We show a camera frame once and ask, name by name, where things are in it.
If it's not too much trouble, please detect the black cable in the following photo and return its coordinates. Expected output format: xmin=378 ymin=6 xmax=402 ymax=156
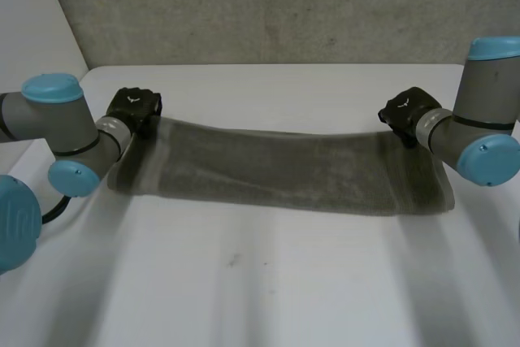
xmin=38 ymin=193 xmax=73 ymax=226

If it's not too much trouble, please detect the grey towel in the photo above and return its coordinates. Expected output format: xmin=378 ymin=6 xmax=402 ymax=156
xmin=106 ymin=115 xmax=456 ymax=218

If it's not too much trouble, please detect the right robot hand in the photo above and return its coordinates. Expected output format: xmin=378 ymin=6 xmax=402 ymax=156
xmin=377 ymin=86 xmax=442 ymax=150

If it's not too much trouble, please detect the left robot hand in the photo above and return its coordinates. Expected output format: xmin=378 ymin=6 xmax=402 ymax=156
xmin=104 ymin=86 xmax=164 ymax=141

